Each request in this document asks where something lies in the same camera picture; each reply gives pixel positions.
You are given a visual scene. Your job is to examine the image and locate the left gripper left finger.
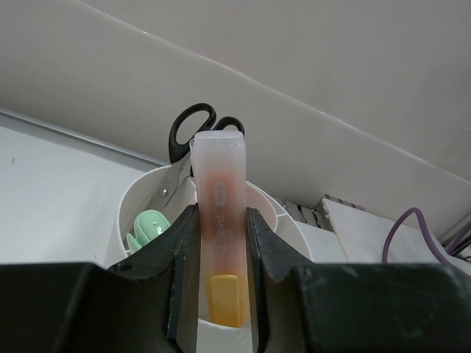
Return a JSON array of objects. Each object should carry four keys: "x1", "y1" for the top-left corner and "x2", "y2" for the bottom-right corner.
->
[{"x1": 1, "y1": 205, "x2": 200, "y2": 352}]

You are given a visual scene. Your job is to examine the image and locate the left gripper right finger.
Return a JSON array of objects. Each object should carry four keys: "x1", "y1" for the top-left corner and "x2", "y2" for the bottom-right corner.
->
[{"x1": 246, "y1": 208, "x2": 470, "y2": 352}]

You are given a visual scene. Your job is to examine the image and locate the green highlighter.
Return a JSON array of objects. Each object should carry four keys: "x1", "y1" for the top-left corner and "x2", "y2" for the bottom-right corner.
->
[{"x1": 126, "y1": 210, "x2": 171, "y2": 254}]

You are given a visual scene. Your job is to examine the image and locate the orange pink highlighter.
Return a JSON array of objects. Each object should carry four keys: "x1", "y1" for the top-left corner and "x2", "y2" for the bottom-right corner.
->
[{"x1": 191, "y1": 130, "x2": 248, "y2": 328}]

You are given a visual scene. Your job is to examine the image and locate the black handled scissors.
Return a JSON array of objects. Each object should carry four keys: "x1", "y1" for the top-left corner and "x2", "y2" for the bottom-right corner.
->
[{"x1": 153, "y1": 103, "x2": 245, "y2": 211}]

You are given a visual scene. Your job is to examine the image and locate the white round divided container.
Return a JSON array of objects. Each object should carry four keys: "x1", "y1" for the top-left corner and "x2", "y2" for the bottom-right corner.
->
[{"x1": 104, "y1": 165, "x2": 312, "y2": 352}]

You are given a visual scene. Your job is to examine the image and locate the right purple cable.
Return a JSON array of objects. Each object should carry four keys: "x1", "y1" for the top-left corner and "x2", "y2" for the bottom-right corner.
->
[{"x1": 381, "y1": 207, "x2": 471, "y2": 264}]

